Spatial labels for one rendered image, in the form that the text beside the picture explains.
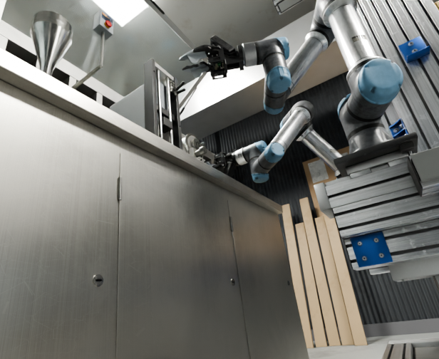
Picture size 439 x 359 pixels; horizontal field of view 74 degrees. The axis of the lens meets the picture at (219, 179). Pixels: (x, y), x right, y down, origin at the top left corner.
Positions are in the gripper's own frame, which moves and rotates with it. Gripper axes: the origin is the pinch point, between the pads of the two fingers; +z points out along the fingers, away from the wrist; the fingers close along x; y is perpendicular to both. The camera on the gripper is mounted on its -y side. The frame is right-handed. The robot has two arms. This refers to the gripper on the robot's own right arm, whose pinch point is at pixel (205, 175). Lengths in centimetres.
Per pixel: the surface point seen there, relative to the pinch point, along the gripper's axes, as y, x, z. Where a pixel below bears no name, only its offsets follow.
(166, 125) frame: 3.8, 41.9, -11.7
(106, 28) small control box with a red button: 52, 61, 3
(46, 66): 21, 79, 10
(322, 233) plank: 5, -242, 3
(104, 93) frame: 50, 38, 35
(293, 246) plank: -3, -234, 39
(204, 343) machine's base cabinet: -72, 47, -25
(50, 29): 35, 81, 7
